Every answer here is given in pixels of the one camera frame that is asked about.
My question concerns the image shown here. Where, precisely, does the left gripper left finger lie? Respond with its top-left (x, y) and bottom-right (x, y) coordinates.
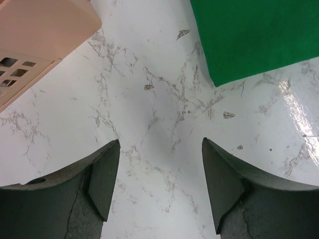
top-left (0, 140), bottom-right (120, 239)

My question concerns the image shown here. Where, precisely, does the green t shirt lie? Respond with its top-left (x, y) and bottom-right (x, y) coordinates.
top-left (191, 0), bottom-right (319, 87)

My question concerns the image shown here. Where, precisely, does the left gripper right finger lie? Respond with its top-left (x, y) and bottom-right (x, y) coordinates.
top-left (202, 138), bottom-right (319, 239)

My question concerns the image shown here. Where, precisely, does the peach file organizer basket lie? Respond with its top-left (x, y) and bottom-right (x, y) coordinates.
top-left (0, 0), bottom-right (102, 111)

